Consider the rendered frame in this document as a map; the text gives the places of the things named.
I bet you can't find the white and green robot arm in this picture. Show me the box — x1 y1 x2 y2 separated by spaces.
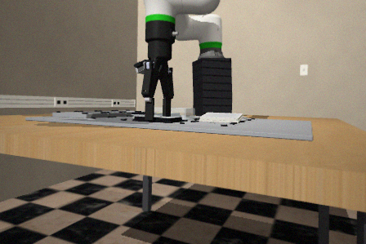
144 0 225 59

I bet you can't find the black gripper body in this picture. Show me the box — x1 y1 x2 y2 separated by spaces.
148 41 172 74

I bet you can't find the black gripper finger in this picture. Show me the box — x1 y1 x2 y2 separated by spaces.
159 66 174 117
141 62 164 120

